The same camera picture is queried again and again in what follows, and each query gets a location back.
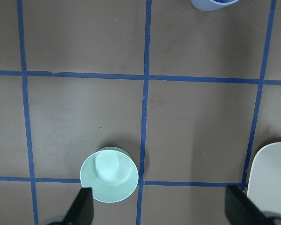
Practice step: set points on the blue plastic cup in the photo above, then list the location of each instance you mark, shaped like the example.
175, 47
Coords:
211, 5

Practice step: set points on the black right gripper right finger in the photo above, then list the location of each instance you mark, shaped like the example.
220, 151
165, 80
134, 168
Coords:
239, 209

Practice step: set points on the mint green bowl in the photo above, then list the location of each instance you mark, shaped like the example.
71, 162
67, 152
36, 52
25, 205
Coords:
111, 173

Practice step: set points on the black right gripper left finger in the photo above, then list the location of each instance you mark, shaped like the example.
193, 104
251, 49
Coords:
81, 211

